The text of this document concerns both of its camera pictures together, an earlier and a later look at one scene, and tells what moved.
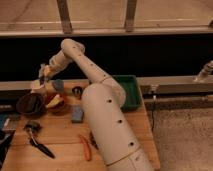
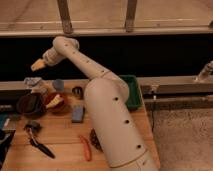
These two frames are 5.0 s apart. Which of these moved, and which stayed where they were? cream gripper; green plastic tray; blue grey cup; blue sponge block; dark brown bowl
Moved: cream gripper
Stayed: green plastic tray; dark brown bowl; blue sponge block; blue grey cup
